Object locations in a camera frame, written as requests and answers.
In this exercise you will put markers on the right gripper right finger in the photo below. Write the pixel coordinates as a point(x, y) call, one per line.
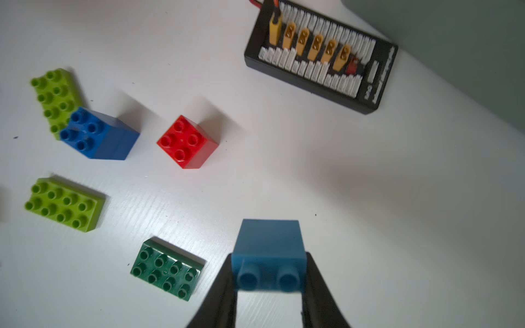
point(319, 308)

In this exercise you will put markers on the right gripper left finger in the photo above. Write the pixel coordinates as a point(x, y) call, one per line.
point(219, 308)

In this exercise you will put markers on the dark green lego brick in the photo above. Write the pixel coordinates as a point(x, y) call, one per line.
point(168, 268)

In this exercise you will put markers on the light blue lego brick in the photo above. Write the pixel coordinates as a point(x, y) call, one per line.
point(269, 255)

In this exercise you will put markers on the red lego brick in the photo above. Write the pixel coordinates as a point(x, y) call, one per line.
point(187, 144)

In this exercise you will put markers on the dark blue lego brick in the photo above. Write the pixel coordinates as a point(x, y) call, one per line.
point(98, 136)

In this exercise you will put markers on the lime lego brick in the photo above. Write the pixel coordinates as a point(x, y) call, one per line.
point(58, 95)
point(64, 204)

